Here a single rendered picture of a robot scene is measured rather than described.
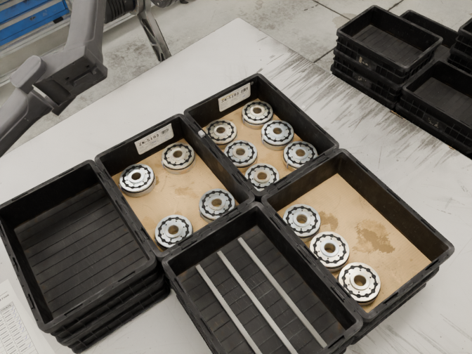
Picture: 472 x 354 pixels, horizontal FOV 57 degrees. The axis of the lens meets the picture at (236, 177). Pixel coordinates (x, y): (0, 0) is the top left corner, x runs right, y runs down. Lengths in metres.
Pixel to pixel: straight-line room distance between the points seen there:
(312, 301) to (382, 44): 1.54
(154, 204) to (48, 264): 0.33
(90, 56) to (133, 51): 2.31
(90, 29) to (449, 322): 1.13
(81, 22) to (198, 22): 2.46
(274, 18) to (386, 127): 1.86
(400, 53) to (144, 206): 1.53
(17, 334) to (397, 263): 1.04
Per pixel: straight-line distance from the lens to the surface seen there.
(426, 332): 1.32
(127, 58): 3.15
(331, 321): 1.13
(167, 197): 1.30
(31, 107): 0.91
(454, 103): 2.33
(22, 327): 1.41
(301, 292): 1.15
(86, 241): 1.29
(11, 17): 2.98
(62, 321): 1.11
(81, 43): 0.89
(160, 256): 1.10
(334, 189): 1.30
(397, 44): 2.39
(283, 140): 1.36
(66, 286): 1.25
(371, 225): 1.26
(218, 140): 1.37
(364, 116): 1.69
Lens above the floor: 1.90
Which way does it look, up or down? 54 degrees down
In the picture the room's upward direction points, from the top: 5 degrees counter-clockwise
